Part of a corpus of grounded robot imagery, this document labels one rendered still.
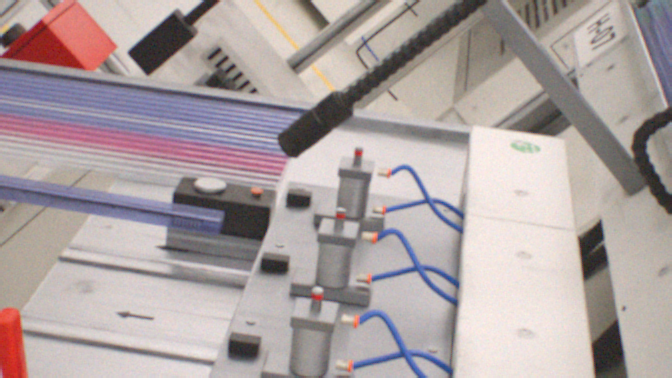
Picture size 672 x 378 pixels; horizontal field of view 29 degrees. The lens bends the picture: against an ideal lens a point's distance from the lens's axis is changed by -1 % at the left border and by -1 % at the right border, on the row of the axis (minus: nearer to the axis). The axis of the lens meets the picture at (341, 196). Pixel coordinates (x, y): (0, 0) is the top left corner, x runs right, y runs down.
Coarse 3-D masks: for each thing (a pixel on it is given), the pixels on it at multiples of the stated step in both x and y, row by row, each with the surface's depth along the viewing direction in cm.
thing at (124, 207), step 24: (0, 192) 81; (24, 192) 81; (48, 192) 81; (72, 192) 81; (96, 192) 81; (120, 216) 81; (144, 216) 81; (168, 216) 80; (192, 216) 80; (216, 216) 80
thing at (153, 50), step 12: (180, 12) 85; (168, 24) 84; (180, 24) 84; (144, 36) 85; (156, 36) 85; (168, 36) 85; (180, 36) 85; (192, 36) 85; (132, 48) 85; (144, 48) 85; (156, 48) 85; (168, 48) 85; (180, 48) 85; (144, 60) 86; (156, 60) 86; (168, 60) 86; (144, 72) 86
